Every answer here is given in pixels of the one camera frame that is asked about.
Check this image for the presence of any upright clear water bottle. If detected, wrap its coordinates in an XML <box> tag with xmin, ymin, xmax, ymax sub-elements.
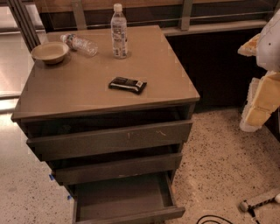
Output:
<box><xmin>110</xmin><ymin>3</ymin><xmax>128</xmax><ymax>59</ymax></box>

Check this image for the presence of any metal railing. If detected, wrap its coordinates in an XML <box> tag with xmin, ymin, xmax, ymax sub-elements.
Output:
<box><xmin>5</xmin><ymin>0</ymin><xmax>280</xmax><ymax>52</ymax></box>

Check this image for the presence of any lying clear water bottle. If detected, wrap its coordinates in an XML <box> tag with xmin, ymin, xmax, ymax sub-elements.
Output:
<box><xmin>60</xmin><ymin>33</ymin><xmax>98</xmax><ymax>57</ymax></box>

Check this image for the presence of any blue tape piece upper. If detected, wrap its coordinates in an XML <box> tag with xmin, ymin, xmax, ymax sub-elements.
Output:
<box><xmin>49</xmin><ymin>174</ymin><xmax>55</xmax><ymax>180</ymax></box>

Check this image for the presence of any drawer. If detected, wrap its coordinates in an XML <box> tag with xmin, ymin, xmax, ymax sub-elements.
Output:
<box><xmin>27</xmin><ymin>120</ymin><xmax>193</xmax><ymax>161</ymax></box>
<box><xmin>54</xmin><ymin>153</ymin><xmax>182</xmax><ymax>186</ymax></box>
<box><xmin>73</xmin><ymin>172</ymin><xmax>185</xmax><ymax>224</ymax></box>

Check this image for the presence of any robot base leg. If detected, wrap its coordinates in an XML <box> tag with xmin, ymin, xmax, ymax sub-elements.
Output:
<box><xmin>239</xmin><ymin>188</ymin><xmax>280</xmax><ymax>212</ymax></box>

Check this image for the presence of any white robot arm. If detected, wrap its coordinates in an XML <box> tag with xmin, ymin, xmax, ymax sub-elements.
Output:
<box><xmin>238</xmin><ymin>10</ymin><xmax>280</xmax><ymax>132</ymax></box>

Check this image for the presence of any black floor cable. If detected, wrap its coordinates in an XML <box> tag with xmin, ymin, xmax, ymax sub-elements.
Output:
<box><xmin>195</xmin><ymin>214</ymin><xmax>235</xmax><ymax>224</ymax></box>

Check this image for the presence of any beige bowl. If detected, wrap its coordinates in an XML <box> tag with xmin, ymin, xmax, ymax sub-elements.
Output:
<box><xmin>31</xmin><ymin>42</ymin><xmax>69</xmax><ymax>65</ymax></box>

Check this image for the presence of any brown drawer cabinet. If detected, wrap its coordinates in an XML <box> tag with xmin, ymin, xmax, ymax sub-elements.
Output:
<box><xmin>10</xmin><ymin>24</ymin><xmax>201</xmax><ymax>224</ymax></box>

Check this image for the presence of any black snack packet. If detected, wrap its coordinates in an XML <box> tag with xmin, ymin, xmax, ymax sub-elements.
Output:
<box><xmin>108</xmin><ymin>77</ymin><xmax>147</xmax><ymax>95</ymax></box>

